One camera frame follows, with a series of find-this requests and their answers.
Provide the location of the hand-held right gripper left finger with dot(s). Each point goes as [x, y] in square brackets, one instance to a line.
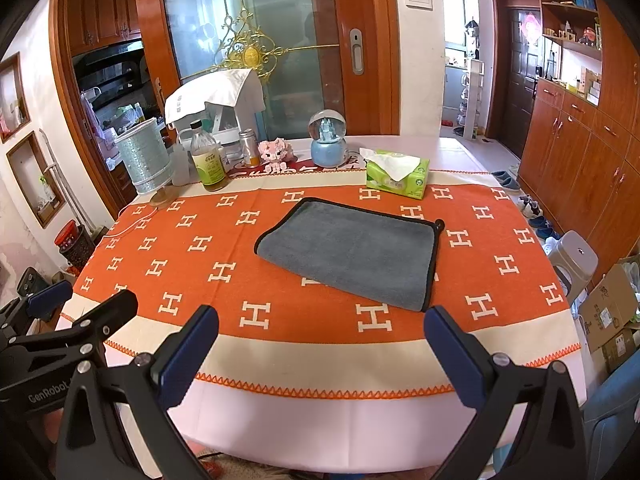
[192, 347]

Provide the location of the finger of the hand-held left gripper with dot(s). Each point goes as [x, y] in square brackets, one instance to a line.
[107, 312]
[49, 294]

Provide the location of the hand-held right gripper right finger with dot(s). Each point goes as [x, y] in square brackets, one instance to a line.
[452, 352]

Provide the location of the grey towel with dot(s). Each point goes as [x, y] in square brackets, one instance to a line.
[350, 247]

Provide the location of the orange patterned tablecloth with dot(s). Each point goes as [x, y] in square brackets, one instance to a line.
[210, 240]

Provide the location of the grey plastic stool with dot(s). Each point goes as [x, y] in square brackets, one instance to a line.
[575, 257]

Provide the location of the blue shoes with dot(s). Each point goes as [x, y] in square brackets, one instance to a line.
[541, 223]

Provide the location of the silver lamp shade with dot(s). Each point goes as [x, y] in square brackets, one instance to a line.
[142, 155]

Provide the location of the large cardboard box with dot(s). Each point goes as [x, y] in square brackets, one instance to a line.
[607, 305]

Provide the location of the small cardboard box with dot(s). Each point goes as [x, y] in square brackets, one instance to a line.
[617, 350]

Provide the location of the white sneakers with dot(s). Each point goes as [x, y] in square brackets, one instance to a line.
[529, 206]

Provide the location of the clear plastic bottle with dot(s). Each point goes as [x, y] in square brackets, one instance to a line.
[180, 162]

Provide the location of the person's leg in jeans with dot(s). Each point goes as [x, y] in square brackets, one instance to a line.
[612, 425]

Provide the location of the glass bottle with yellow liquid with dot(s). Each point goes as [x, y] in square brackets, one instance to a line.
[207, 165]

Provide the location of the blue slippers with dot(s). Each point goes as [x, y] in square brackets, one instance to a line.
[506, 180]

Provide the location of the green tissue pack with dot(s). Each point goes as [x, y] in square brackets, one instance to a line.
[397, 177]

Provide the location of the drink can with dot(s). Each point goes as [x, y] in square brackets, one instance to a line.
[248, 150]

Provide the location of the red printed cloth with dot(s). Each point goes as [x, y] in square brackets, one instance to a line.
[300, 167]

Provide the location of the pink toy pig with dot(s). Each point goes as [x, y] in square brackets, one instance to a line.
[275, 154]

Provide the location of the blue snow globe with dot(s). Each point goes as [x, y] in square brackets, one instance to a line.
[328, 147]

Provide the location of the white appliance with cloth cover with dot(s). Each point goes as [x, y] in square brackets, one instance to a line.
[220, 95]

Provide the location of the white shoe rack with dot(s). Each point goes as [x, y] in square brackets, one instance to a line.
[472, 100]

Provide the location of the wooden kitchen cabinets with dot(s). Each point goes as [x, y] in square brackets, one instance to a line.
[102, 17]

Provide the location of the dark entrance door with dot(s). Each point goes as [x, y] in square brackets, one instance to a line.
[522, 70]

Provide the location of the sliding glass door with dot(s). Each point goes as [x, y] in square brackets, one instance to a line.
[300, 35]

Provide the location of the large wooden wall niche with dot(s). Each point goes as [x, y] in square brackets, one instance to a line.
[36, 180]

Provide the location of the small wooden wall niche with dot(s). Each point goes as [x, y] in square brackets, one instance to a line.
[12, 97]

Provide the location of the wooden wall cabinet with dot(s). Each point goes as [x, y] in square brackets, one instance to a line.
[585, 150]

